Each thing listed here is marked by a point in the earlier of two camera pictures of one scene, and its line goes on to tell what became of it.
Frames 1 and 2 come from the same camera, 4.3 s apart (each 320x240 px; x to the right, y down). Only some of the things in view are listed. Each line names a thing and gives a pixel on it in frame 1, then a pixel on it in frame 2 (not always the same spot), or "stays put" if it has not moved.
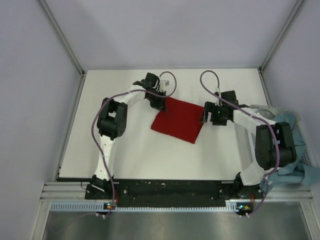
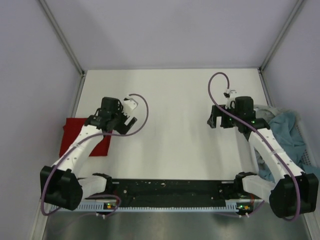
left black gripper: (160, 105) -> (122, 128)
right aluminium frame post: (260, 68) stays put
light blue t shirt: (295, 172) stays put
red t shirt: (181, 120) -> (72, 127)
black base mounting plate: (166, 193) stays put
